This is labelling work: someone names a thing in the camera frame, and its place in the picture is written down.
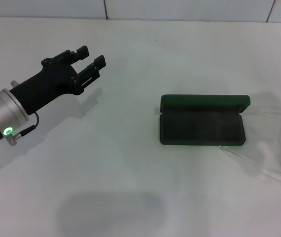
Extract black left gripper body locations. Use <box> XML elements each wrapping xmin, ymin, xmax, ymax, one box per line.
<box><xmin>8</xmin><ymin>56</ymin><xmax>84</xmax><ymax>116</ymax></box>

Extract green glasses case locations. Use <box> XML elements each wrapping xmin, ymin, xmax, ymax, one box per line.
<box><xmin>159</xmin><ymin>94</ymin><xmax>251</xmax><ymax>147</ymax></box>

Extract clear white glasses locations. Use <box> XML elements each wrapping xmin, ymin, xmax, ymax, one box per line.
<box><xmin>217</xmin><ymin>108</ymin><xmax>281</xmax><ymax>185</ymax></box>

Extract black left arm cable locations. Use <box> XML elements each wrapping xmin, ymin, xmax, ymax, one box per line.
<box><xmin>13</xmin><ymin>112</ymin><xmax>40</xmax><ymax>139</ymax></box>

